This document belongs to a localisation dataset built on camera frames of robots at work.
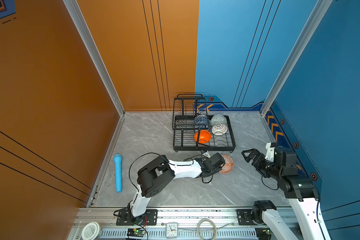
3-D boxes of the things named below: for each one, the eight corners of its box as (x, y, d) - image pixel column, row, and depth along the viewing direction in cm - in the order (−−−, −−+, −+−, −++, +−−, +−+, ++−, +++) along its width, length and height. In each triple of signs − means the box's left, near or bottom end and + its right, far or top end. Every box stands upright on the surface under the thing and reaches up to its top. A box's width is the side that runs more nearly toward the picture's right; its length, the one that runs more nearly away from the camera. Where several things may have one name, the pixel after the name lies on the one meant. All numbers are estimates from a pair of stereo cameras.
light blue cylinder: (116, 193, 83) (113, 191, 80) (115, 157, 97) (113, 155, 95) (123, 191, 84) (121, 189, 81) (122, 156, 98) (120, 153, 95)
